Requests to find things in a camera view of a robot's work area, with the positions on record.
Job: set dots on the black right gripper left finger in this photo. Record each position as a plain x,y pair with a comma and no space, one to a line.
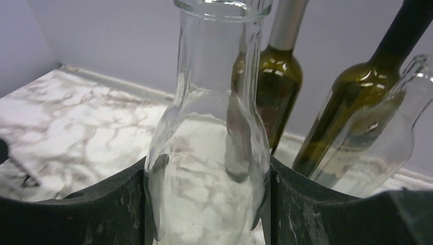
108,212

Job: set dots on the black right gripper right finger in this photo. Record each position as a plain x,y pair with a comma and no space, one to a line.
305,212

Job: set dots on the clear glass bottle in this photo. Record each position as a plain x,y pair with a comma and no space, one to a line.
207,169
378,140

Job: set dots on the green bottle black capsule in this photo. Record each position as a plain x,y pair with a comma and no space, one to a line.
364,84

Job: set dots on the green bottle silver capsule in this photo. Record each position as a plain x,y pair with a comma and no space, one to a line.
280,76

